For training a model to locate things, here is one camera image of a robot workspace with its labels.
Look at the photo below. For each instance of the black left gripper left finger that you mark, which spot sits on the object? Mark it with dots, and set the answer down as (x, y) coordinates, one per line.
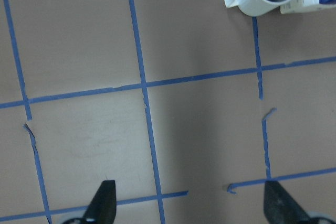
(103, 207)

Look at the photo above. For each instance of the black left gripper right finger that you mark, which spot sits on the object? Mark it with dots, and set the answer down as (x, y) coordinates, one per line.
(280, 207)

